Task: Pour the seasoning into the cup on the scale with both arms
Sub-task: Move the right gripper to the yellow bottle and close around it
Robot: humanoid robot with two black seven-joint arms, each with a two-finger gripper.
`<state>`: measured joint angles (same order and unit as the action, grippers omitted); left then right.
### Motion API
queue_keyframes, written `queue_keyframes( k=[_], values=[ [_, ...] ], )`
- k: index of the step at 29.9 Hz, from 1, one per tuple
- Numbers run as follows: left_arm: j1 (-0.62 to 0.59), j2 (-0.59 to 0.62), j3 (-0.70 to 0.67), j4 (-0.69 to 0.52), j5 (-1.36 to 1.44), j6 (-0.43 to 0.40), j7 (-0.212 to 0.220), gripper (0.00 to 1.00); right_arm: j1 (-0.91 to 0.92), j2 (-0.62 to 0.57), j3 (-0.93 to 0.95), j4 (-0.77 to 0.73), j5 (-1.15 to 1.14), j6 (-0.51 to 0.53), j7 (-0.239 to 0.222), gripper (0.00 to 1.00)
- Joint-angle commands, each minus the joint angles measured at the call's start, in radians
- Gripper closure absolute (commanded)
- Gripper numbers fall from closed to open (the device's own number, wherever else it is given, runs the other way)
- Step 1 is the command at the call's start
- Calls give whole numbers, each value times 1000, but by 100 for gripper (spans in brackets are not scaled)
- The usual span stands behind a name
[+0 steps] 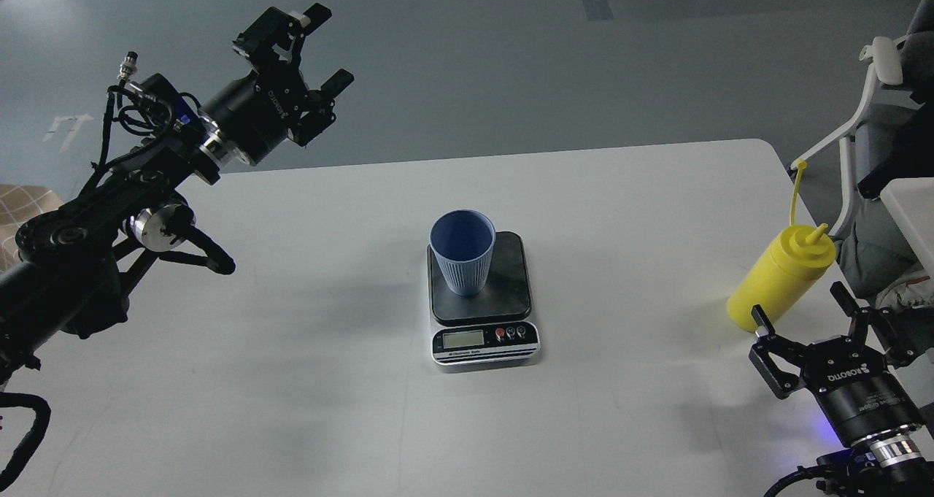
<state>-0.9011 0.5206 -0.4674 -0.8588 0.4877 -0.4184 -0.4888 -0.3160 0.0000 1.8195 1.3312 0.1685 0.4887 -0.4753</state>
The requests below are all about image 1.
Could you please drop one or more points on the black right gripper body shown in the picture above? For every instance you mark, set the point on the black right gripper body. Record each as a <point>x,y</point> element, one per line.
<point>856,391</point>

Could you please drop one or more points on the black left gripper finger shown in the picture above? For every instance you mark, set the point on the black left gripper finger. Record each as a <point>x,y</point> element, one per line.
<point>272,44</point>
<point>315,111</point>

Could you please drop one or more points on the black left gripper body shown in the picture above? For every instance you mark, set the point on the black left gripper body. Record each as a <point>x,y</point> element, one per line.
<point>254,114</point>

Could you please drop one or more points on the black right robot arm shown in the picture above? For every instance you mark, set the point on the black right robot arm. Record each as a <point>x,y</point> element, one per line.
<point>889,464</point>

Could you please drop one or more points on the beige checkered cloth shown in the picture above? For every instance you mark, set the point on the beige checkered cloth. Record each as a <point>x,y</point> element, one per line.
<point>20,203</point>

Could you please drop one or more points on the yellow squeeze bottle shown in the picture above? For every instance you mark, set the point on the yellow squeeze bottle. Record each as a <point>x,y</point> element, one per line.
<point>788,267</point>

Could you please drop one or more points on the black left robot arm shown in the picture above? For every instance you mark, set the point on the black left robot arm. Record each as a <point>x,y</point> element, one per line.
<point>80,262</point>

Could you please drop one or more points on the blue ribbed cup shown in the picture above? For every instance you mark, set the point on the blue ribbed cup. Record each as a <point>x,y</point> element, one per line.
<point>462,242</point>

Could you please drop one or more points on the digital kitchen scale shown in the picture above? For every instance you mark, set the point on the digital kitchen scale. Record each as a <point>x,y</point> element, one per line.
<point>493,328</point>

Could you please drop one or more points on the white office chair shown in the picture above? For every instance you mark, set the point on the white office chair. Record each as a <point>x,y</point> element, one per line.
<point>888,137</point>

